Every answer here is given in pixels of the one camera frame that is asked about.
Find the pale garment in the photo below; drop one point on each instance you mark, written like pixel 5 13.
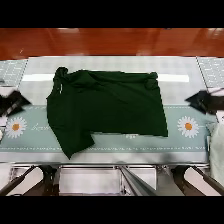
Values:
pixel 217 150

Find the dark green T-shirt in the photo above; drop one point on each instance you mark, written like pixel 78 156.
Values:
pixel 106 103

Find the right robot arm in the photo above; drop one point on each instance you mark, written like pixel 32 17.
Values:
pixel 203 100

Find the silver frame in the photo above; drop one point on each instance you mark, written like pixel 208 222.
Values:
pixel 136 183

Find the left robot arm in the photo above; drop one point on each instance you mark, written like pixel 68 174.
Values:
pixel 13 101

